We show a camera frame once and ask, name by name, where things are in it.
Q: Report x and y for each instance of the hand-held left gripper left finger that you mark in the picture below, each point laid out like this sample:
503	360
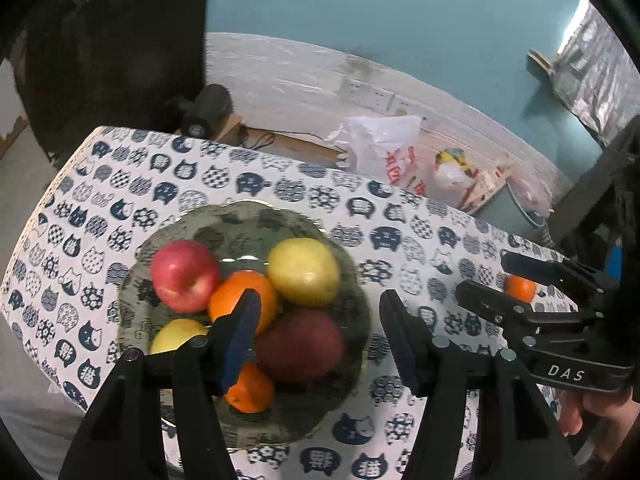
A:
242	340

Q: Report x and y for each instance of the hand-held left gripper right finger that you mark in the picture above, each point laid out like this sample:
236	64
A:
400	347

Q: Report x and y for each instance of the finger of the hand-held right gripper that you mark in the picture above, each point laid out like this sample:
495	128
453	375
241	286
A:
550	272
495	302

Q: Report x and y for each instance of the orange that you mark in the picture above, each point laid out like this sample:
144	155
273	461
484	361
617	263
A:
520	287
227	300
250	392

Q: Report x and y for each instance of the large dark red apple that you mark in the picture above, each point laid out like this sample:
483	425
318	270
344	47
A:
300	345

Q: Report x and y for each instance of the yellow apple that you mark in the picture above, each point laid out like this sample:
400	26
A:
175	335

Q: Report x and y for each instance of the light red apple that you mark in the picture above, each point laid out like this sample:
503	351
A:
185	275

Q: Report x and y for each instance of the yellow-green apple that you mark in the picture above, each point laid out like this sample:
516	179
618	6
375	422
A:
305	272

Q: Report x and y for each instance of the green glass plate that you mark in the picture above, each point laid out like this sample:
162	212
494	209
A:
225	230

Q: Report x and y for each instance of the person's right hand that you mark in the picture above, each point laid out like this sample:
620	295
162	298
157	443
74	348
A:
570	415

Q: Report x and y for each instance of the grey round bin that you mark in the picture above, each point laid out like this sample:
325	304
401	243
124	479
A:
525	205

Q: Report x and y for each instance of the black metal stand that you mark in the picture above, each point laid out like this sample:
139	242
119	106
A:
595	185

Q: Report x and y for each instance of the colourful plastic bag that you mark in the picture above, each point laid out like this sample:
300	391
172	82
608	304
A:
452	170

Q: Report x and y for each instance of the white plastic bag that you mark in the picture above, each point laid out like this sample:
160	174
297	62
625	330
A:
380	145

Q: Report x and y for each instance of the cat print tablecloth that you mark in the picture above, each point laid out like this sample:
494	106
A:
125	180

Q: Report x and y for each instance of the small cardboard box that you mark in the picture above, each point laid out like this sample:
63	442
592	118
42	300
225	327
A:
234	130

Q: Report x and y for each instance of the silver patterned curtain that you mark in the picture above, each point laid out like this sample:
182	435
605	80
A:
595	55

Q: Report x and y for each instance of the black cylinder speaker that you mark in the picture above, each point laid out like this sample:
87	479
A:
207	110

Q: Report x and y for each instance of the black cloth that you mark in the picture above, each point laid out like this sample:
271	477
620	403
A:
110	50

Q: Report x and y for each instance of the wooden wall shelf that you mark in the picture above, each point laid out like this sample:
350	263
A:
542	62

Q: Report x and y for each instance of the white wall socket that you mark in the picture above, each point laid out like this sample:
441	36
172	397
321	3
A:
378	98
350	87
401	106

